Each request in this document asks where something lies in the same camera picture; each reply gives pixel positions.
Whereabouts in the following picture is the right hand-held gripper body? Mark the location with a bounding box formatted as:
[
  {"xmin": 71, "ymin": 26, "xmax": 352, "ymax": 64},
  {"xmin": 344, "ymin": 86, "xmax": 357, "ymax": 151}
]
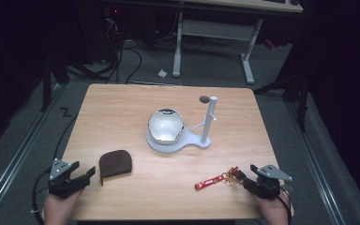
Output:
[{"xmin": 244, "ymin": 164, "xmax": 293, "ymax": 200}]

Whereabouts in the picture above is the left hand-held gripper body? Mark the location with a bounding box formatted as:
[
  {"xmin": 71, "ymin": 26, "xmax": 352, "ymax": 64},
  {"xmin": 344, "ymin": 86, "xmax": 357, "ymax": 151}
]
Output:
[{"xmin": 48, "ymin": 157, "xmax": 86, "ymax": 199}]

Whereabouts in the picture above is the red strap keychain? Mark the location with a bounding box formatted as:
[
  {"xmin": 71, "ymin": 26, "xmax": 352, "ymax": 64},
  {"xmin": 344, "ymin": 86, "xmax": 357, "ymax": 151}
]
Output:
[{"xmin": 194, "ymin": 166, "xmax": 240, "ymax": 191}]

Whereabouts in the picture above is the brown pouch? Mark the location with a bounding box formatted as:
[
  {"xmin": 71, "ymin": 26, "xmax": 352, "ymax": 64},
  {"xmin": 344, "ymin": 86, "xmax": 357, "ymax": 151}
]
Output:
[{"xmin": 98, "ymin": 149, "xmax": 133, "ymax": 187}]

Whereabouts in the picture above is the white stand with post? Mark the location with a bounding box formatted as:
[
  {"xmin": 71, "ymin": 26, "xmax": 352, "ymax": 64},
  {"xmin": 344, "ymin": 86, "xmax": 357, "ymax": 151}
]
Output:
[{"xmin": 145, "ymin": 96, "xmax": 218, "ymax": 154}]

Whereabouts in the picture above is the person's left hand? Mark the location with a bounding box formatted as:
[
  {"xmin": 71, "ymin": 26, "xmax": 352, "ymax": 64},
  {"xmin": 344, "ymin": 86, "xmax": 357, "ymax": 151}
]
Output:
[{"xmin": 42, "ymin": 187, "xmax": 84, "ymax": 225}]

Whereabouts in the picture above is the person's right hand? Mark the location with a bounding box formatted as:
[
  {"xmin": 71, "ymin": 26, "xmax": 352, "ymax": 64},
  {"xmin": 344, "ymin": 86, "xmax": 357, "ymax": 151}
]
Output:
[{"xmin": 250, "ymin": 189, "xmax": 293, "ymax": 225}]

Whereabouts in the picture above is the black stand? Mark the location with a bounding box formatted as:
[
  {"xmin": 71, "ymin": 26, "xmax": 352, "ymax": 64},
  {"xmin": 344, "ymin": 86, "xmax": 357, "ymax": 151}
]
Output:
[
  {"xmin": 39, "ymin": 55, "xmax": 71, "ymax": 113},
  {"xmin": 252, "ymin": 69, "xmax": 311, "ymax": 133}
]

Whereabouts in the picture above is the white bowl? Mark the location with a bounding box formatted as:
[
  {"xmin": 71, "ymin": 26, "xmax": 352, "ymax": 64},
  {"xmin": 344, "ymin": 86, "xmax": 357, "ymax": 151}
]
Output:
[{"xmin": 147, "ymin": 108, "xmax": 186, "ymax": 145}]

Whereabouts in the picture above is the red object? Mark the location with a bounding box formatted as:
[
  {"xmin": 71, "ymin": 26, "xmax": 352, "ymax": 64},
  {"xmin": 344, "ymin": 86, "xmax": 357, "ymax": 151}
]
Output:
[{"xmin": 263, "ymin": 38, "xmax": 277, "ymax": 51}]

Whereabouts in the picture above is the white desk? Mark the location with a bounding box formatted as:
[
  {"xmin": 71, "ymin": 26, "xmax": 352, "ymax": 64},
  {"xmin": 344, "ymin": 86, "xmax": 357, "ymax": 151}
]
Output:
[{"xmin": 171, "ymin": 0, "xmax": 304, "ymax": 85}]

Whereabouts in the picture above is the black cable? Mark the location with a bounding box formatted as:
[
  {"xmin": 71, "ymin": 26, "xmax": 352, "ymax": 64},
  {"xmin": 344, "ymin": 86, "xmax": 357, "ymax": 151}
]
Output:
[
  {"xmin": 277, "ymin": 184, "xmax": 294, "ymax": 225},
  {"xmin": 31, "ymin": 114, "xmax": 80, "ymax": 225}
]

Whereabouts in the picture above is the metal floor rail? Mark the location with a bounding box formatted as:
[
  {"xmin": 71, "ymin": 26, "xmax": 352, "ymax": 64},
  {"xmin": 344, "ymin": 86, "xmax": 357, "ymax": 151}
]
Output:
[
  {"xmin": 284, "ymin": 100, "xmax": 347, "ymax": 225},
  {"xmin": 0, "ymin": 83, "xmax": 64, "ymax": 219}
]

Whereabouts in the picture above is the bundle of black floor cables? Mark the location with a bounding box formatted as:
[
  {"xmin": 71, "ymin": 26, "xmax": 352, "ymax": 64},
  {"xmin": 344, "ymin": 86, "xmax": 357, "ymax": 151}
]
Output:
[{"xmin": 71, "ymin": 12, "xmax": 143, "ymax": 85}]

